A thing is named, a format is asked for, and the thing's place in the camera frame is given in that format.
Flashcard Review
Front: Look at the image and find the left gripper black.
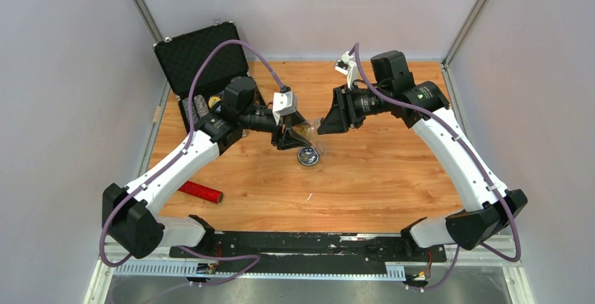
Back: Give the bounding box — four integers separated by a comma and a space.
239, 107, 312, 151

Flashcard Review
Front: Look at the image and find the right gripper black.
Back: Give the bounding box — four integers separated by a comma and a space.
317, 83, 390, 136

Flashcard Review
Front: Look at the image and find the clear pill bottle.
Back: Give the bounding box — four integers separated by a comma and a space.
292, 118, 322, 143

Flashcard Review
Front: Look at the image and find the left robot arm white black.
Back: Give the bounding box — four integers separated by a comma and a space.
100, 77, 311, 259

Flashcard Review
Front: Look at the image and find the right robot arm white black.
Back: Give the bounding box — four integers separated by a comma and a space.
318, 51, 528, 260

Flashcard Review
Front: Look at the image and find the yellow dealer button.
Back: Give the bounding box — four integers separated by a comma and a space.
208, 95, 221, 108

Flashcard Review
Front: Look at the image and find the purple chip stack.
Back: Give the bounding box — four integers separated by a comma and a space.
193, 95, 210, 118

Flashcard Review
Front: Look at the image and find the red glitter tube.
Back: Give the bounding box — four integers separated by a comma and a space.
179, 181, 224, 204

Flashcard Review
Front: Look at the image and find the green chip stack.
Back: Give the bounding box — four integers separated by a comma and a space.
180, 98, 189, 130

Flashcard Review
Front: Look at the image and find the black poker chip case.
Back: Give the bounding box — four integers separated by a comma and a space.
153, 19, 254, 136

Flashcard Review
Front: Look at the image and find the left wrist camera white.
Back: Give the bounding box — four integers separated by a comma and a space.
272, 91, 297, 125

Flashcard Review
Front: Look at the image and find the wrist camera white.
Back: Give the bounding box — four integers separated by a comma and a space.
333, 50, 360, 88
272, 91, 297, 125

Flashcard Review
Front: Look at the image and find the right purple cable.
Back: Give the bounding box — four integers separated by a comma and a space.
348, 42, 523, 292

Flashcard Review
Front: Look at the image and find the purple cable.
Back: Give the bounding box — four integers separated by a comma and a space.
348, 42, 523, 292
98, 39, 291, 289

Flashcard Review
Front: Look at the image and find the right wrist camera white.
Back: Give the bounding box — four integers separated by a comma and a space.
333, 50, 360, 88

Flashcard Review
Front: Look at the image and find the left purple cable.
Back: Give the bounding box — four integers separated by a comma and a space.
98, 39, 291, 289

